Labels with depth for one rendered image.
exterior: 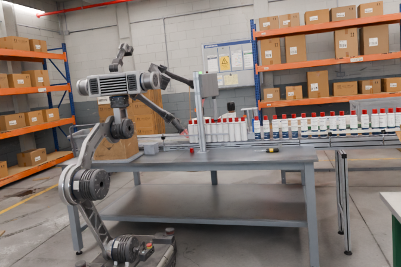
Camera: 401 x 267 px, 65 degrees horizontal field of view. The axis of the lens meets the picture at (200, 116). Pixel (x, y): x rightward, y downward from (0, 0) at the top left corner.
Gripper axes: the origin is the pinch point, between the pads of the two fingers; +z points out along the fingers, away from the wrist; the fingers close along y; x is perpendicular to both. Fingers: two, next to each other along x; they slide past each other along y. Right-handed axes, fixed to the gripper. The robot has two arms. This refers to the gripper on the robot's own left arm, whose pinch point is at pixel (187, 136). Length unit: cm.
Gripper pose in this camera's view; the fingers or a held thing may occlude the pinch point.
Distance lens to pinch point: 280.6
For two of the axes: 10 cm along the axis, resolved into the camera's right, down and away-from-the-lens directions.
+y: 2.6, -1.3, 9.6
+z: 6.7, 7.3, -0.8
